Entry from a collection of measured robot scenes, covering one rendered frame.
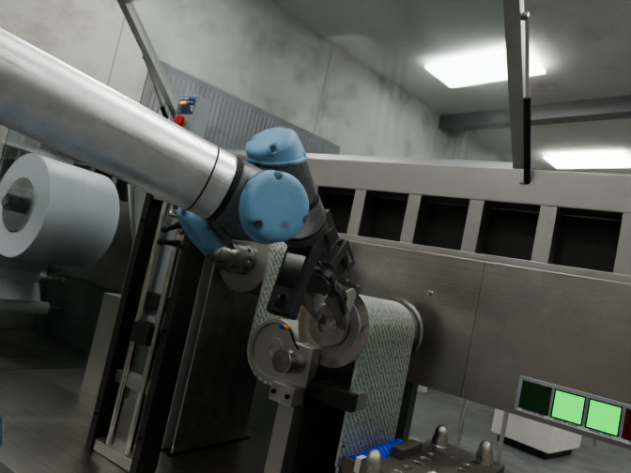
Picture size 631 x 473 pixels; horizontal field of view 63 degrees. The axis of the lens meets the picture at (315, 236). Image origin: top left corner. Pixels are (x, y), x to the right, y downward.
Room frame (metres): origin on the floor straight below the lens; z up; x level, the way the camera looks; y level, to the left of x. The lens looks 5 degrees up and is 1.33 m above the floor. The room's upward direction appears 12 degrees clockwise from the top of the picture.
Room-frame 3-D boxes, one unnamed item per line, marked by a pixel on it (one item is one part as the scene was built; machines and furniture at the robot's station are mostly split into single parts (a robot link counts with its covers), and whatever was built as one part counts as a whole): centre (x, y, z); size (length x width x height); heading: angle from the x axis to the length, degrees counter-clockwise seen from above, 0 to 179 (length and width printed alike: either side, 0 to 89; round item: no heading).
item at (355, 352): (0.93, -0.06, 1.25); 0.15 x 0.01 x 0.15; 56
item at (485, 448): (1.07, -0.43, 1.05); 0.04 x 0.04 x 0.04
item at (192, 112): (1.26, 0.37, 1.66); 0.07 x 0.07 x 0.10; 58
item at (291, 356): (0.89, 0.01, 1.18); 0.04 x 0.02 x 0.04; 56
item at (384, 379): (0.99, -0.18, 1.11); 0.23 x 0.01 x 0.18; 146
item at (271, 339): (1.10, -0.04, 1.18); 0.26 x 0.12 x 0.12; 146
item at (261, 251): (1.18, 0.07, 1.34); 0.25 x 0.14 x 0.14; 146
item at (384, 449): (0.99, -0.20, 1.03); 0.21 x 0.04 x 0.03; 146
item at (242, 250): (1.05, 0.15, 1.34); 0.06 x 0.06 x 0.06; 56
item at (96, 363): (1.42, 0.47, 1.19); 0.14 x 0.14 x 0.57
